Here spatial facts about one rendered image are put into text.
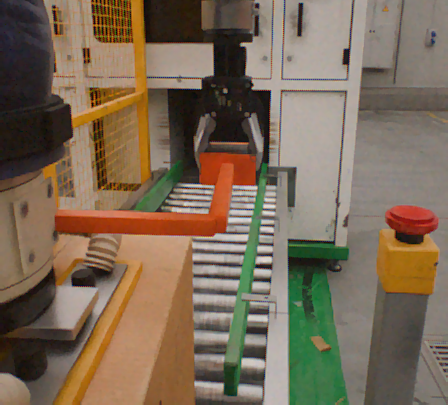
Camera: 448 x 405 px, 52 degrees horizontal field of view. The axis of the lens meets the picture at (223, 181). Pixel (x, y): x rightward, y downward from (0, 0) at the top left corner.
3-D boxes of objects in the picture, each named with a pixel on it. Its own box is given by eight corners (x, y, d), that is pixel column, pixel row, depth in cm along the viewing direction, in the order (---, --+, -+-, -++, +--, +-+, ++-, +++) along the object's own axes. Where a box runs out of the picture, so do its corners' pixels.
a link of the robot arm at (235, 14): (204, 3, 69) (258, 3, 68) (204, 35, 70) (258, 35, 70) (198, -1, 62) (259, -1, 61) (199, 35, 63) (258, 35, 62)
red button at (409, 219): (378, 227, 69) (381, 202, 67) (427, 230, 68) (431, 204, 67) (388, 247, 62) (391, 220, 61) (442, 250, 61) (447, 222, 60)
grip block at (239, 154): (205, 170, 79) (204, 141, 78) (255, 171, 79) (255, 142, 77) (199, 185, 71) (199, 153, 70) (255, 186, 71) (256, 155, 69)
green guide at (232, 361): (261, 177, 247) (262, 161, 245) (281, 178, 246) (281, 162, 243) (223, 396, 96) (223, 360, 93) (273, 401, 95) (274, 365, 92)
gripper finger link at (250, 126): (255, 179, 69) (234, 122, 67) (255, 168, 75) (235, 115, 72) (275, 173, 69) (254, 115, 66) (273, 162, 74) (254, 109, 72)
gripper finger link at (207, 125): (179, 171, 70) (199, 114, 67) (185, 161, 75) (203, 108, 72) (198, 178, 70) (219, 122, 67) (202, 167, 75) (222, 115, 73)
